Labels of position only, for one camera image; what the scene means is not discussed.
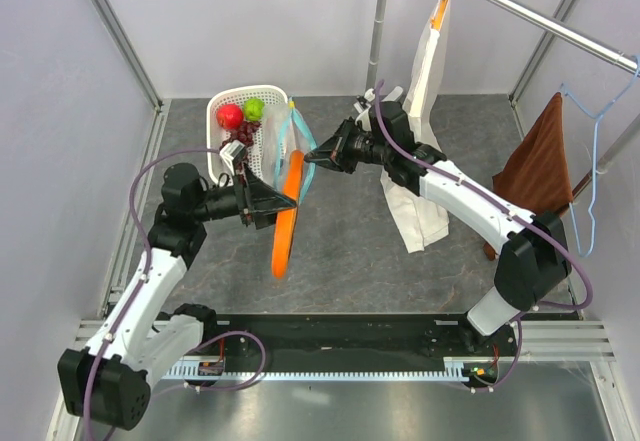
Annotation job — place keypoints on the red grape bunch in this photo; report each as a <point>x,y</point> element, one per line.
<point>247,133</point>

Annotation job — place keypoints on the white perforated plastic basket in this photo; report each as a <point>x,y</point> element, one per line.
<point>268,93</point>

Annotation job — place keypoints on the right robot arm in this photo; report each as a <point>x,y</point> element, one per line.
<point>531,249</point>

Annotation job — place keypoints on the brown towel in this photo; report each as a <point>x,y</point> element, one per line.
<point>536,175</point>

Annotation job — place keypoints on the light blue wire hanger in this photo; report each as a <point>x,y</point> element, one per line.
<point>594,172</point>

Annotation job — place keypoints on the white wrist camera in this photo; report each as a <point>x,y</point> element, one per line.
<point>232,155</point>
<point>363,103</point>

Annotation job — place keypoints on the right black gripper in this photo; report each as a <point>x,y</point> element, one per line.
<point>337,144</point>

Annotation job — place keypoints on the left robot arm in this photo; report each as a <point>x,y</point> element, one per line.
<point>111,378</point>

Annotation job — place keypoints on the slotted cable duct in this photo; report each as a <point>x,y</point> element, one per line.
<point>191,370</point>

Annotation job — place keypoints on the orange clothes hanger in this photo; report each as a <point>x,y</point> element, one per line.
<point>438,16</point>

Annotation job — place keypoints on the clear zip top bag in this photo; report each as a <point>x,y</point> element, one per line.
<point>284,131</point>

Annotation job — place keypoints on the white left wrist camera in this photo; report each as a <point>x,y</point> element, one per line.
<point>232,155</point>

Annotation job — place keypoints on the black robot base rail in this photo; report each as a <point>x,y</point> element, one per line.
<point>365,342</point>

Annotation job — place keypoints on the orange papaya slice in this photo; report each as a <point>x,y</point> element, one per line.
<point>286,220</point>

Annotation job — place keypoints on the silver garment rack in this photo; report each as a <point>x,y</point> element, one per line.
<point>554,27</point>

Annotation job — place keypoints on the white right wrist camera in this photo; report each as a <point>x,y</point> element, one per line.
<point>363,103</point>

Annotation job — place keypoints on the white cloth bag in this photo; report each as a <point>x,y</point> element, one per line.
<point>421,222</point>

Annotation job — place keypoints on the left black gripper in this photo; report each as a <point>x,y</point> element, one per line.
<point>263,201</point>

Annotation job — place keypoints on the red apple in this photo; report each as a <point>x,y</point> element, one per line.
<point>229,116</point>

